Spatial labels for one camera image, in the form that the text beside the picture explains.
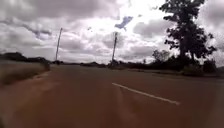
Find utility pole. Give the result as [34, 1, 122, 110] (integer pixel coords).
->
[110, 31, 119, 64]
[54, 27, 64, 63]

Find white painted road line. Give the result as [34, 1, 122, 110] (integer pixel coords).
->
[111, 82, 181, 106]

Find reddish brown asphalt road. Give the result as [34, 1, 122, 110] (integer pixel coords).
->
[0, 64, 224, 128]

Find small tree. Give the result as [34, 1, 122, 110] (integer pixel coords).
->
[152, 49, 171, 64]

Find dark roadside bushes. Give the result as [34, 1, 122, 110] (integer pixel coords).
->
[109, 54, 224, 78]

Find tall dark tree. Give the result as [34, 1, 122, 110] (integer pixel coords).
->
[158, 0, 218, 66]

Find distant dark tree line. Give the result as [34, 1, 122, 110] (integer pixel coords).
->
[0, 51, 111, 68]

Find dry grass verge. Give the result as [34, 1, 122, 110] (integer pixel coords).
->
[0, 62, 52, 87]

